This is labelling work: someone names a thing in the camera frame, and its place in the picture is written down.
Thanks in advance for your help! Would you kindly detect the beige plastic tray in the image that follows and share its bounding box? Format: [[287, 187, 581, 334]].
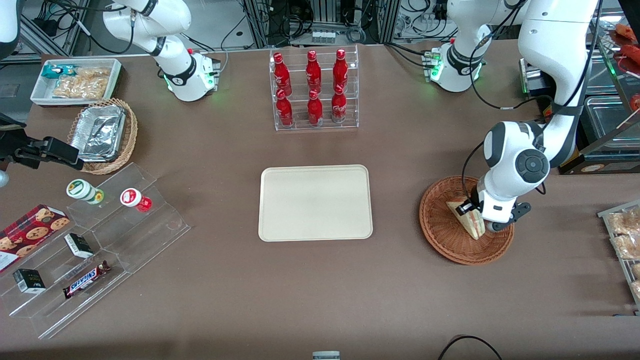
[[258, 164, 374, 243]]

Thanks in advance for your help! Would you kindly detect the red cookie box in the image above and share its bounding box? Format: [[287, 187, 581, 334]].
[[0, 203, 71, 274]]

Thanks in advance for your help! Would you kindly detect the white rectangular snack bin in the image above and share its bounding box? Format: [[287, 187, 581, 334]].
[[29, 58, 124, 108]]

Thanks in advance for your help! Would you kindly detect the triangular sandwich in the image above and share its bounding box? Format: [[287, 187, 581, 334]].
[[446, 197, 487, 240]]

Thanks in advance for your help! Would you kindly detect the silver foil container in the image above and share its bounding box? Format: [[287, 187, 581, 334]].
[[69, 104, 127, 163]]

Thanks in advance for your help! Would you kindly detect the black food warmer case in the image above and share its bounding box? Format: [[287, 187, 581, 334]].
[[519, 7, 640, 176]]

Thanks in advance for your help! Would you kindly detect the teal snack packet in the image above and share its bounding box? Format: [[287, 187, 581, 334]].
[[40, 63, 77, 80]]

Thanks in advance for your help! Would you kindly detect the black looped cable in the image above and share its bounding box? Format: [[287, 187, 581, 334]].
[[437, 334, 504, 360]]

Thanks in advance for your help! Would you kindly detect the tray of packaged bread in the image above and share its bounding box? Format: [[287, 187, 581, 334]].
[[597, 199, 640, 307]]

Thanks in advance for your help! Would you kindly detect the steel food pan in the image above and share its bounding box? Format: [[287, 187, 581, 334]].
[[584, 54, 622, 96], [581, 95, 640, 147]]

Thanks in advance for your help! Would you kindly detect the green capped small bottle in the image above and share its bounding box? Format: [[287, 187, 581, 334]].
[[66, 178, 105, 205]]

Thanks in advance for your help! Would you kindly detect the small black carton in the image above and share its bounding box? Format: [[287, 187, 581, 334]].
[[63, 232, 95, 260], [12, 268, 47, 295]]

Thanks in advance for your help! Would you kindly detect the snickers chocolate bar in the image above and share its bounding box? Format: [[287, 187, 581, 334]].
[[62, 260, 111, 300]]

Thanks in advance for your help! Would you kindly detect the red capped small bottle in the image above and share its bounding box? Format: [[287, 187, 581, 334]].
[[119, 187, 154, 213]]

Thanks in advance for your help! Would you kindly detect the clear acrylic stepped shelf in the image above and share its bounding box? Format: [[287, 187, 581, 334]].
[[0, 161, 192, 340]]

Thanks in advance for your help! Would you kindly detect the brown round wicker basket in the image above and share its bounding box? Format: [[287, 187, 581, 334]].
[[419, 175, 515, 266]]

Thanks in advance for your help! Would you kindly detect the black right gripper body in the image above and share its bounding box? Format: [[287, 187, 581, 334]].
[[0, 113, 49, 169]]

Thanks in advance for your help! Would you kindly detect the red cola bottle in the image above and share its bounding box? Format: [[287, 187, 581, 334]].
[[275, 89, 295, 128], [305, 49, 323, 94], [332, 48, 350, 94], [330, 85, 348, 124], [273, 52, 293, 97], [307, 89, 324, 126]]

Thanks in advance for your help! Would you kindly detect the clear acrylic bottle rack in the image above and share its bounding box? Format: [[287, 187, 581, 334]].
[[269, 44, 360, 132]]

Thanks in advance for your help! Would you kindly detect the clear bag of chips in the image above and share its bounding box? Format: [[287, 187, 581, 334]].
[[52, 75, 109, 100], [74, 66, 112, 80]]

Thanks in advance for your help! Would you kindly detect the light oval wicker basket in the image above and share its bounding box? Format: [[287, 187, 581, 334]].
[[67, 97, 139, 176]]

